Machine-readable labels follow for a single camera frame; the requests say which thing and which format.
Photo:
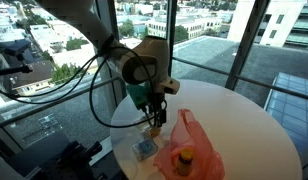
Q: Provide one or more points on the white blue mentos gum container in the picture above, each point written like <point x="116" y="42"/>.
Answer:
<point x="145" y="149"/>

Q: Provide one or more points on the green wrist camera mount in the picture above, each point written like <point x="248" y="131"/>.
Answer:
<point x="137" y="95"/>

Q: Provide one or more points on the window frame post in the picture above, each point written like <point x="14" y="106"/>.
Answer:
<point x="170" y="33"/>
<point x="112" y="83"/>
<point x="244" y="43"/>

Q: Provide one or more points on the orange plastic carrier bag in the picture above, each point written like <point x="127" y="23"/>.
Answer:
<point x="200" y="160"/>

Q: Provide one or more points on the dark horizontal window rail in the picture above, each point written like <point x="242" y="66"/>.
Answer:
<point x="260" y="84"/>
<point x="60" y="102"/>

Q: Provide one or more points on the black camera on stand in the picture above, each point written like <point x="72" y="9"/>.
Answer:
<point x="17" y="47"/>

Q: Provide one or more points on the black equipment stand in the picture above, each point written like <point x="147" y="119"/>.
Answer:
<point x="54" y="160"/>

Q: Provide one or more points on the amber bottle with yellow cap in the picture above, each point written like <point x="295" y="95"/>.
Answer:
<point x="185" y="163"/>

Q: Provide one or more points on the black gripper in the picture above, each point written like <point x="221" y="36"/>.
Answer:
<point x="158" y="102"/>

